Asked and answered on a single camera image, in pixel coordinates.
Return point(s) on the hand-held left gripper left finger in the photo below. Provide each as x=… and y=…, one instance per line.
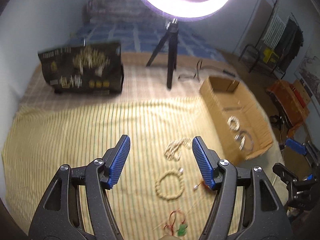
x=120, y=160

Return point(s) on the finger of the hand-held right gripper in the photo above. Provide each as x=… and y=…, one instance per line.
x=296, y=145
x=282, y=171

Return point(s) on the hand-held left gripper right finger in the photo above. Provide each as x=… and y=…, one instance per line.
x=203, y=162

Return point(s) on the small pearl earring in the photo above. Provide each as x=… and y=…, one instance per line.
x=195, y=187

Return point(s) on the small black tripod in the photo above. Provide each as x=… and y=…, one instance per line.
x=276, y=121

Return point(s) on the silver bangle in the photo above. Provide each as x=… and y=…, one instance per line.
x=251, y=142

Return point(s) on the orange cloth covered stool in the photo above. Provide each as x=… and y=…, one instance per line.
x=285, y=100

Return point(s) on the cardboard box with red strip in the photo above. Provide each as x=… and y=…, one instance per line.
x=300, y=92

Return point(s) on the yellow striped blanket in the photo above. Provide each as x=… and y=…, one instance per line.
x=75, y=130

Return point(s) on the beige plaid blanket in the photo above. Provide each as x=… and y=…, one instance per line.
x=140, y=80

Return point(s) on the tan cloth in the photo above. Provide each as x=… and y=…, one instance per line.
x=167, y=237

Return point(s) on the black printed snack bag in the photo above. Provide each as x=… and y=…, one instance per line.
x=75, y=80

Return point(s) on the black clothes rack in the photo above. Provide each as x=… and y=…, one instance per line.
x=255, y=61

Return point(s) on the dark hanging clothes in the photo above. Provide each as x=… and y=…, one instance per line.
x=290, y=42

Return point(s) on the black tripod stand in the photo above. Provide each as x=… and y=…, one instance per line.
x=172, y=55

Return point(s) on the white striped towel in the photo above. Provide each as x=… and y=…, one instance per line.
x=273, y=30

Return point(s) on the blue patchwork bedsheet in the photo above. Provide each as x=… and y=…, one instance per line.
x=140, y=35

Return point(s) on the folded floral quilt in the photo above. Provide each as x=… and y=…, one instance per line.
x=112, y=7

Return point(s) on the landscape wall painting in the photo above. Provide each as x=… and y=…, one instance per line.
x=310, y=67

